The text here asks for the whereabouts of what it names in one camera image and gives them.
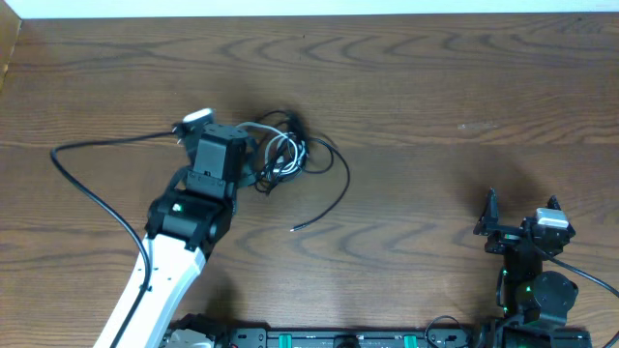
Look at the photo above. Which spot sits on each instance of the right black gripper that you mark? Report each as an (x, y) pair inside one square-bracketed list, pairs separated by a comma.
[(513, 232)]

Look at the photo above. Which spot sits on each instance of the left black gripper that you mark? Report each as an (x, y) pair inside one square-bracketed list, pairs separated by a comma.
[(250, 175)]

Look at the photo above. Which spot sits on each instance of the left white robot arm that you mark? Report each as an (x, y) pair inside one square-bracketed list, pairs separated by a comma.
[(183, 225)]

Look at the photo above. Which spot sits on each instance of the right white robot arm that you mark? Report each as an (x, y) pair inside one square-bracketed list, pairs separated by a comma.
[(535, 302)]

